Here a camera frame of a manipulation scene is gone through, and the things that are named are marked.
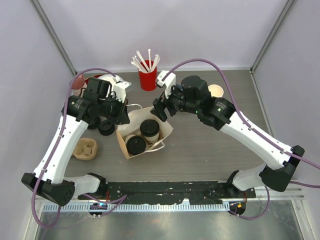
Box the bundle of wrapped straws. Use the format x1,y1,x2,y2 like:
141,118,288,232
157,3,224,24
130,48,161,74

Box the single black lid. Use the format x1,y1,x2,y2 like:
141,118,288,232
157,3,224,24
87,117,101,130

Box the pink floral pitcher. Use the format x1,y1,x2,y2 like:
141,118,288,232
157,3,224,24
70,74,87,96

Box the brown paper bag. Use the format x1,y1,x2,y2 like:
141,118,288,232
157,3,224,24
116,104,173,159

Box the beige pulp cup carrier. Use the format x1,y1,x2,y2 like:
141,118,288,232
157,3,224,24
158,128,172,140

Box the white paper plate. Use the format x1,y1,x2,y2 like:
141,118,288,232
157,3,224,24
98,74,132,89

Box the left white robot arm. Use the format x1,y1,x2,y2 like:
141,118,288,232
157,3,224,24
21,74,131,207

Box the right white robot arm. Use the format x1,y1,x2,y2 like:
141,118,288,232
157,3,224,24
150,72,305,198

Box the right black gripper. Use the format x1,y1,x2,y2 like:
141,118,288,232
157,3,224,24
151,81,201,122

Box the white paper cup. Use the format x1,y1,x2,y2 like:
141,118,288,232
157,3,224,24
124,134,137,145
143,132,160,145

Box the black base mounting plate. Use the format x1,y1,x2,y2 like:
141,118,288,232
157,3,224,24
89,181,256,205

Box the red cylindrical straw holder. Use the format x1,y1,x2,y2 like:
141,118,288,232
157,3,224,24
138,68,157,92

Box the stack of paper cups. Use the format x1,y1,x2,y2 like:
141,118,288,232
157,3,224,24
208,84,224,98

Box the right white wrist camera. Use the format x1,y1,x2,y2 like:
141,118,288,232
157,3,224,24
155,70,176,99

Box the stack of black lids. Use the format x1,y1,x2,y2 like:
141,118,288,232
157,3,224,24
98,120,116,136

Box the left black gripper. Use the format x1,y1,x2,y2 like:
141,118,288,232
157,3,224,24
97,94,131,125

